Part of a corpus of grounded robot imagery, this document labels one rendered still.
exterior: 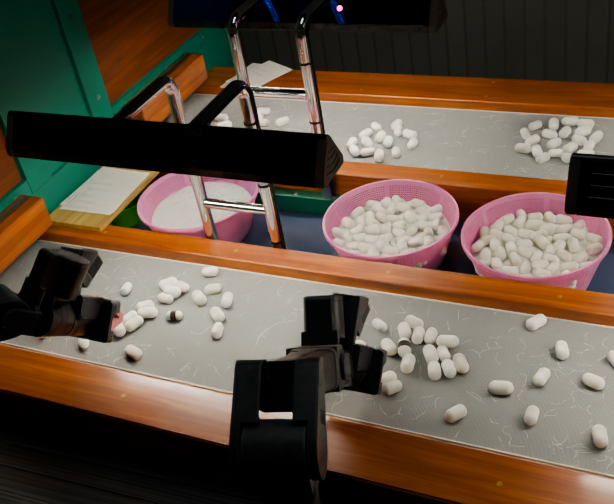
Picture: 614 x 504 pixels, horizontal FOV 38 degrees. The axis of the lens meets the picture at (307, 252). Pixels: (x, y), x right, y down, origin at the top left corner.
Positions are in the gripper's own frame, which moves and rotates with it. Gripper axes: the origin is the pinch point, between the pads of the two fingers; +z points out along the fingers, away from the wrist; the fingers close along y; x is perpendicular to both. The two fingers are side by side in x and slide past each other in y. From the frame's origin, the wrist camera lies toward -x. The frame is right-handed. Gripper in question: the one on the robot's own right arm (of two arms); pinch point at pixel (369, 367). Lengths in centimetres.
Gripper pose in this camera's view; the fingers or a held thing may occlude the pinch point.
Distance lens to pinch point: 139.5
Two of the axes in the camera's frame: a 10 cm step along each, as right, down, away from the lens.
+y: -9.0, -1.1, 4.2
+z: 4.1, 1.1, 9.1
